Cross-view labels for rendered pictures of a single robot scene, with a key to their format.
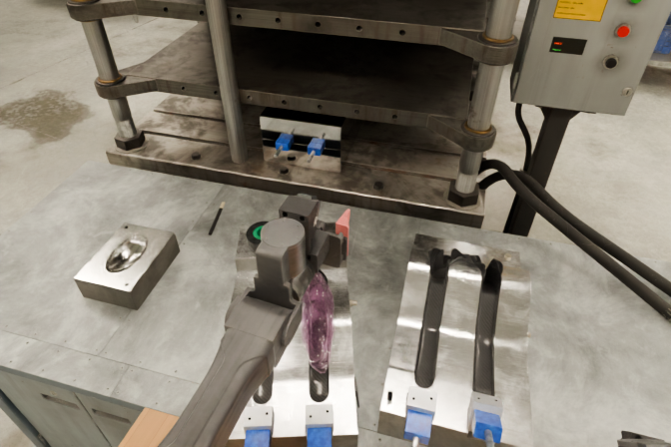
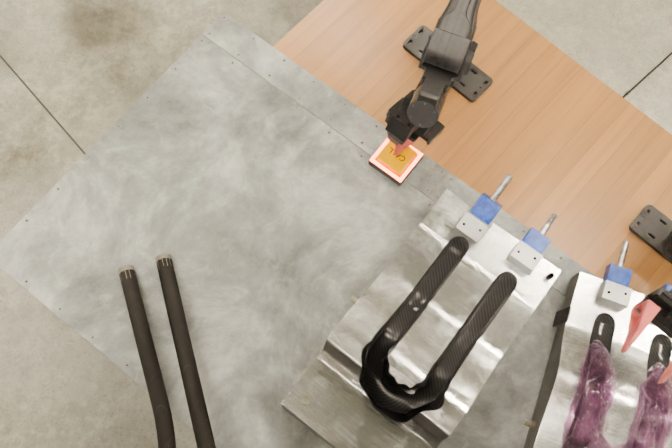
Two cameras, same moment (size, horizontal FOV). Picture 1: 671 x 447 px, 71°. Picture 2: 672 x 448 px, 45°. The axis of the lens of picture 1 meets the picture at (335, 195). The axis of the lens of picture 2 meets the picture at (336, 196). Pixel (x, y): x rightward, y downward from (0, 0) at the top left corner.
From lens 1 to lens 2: 118 cm
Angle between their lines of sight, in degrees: 70
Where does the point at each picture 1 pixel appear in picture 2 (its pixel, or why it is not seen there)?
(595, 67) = not seen: outside the picture
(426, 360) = (491, 301)
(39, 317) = not seen: outside the picture
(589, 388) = (321, 237)
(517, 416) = (441, 216)
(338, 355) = (577, 348)
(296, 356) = (623, 365)
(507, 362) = (413, 265)
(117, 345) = not seen: outside the picture
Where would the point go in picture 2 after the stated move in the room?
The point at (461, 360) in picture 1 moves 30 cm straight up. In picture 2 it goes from (458, 285) to (493, 236)
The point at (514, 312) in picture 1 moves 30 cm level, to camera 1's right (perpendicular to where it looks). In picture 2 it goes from (376, 303) to (223, 239)
